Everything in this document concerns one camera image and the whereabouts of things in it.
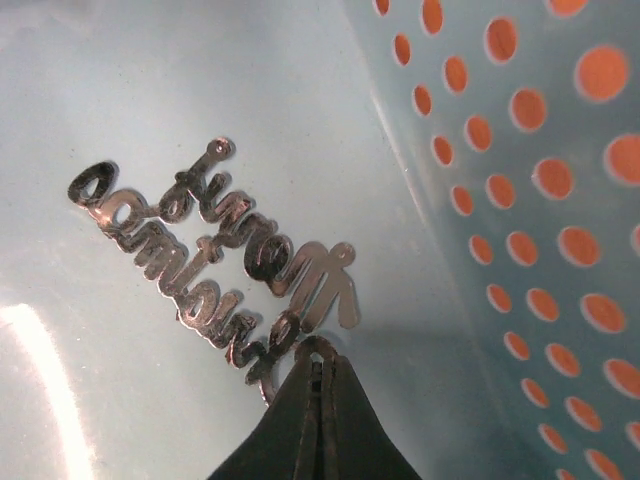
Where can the silver scroll ornament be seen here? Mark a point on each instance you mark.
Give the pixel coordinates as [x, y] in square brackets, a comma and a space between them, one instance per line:
[190, 228]

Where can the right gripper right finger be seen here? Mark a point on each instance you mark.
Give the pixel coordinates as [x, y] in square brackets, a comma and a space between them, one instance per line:
[353, 444]

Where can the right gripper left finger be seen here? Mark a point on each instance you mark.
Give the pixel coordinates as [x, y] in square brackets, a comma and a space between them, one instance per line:
[287, 443]

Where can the blue plastic basket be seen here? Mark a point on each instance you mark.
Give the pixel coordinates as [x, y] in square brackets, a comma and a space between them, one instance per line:
[482, 158]

